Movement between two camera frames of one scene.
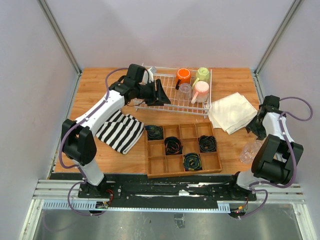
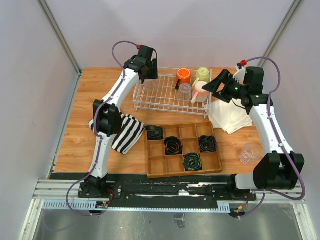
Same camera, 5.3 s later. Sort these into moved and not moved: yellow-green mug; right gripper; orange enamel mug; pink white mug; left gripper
Moved: right gripper; left gripper
Not moved: pink white mug; yellow-green mug; orange enamel mug
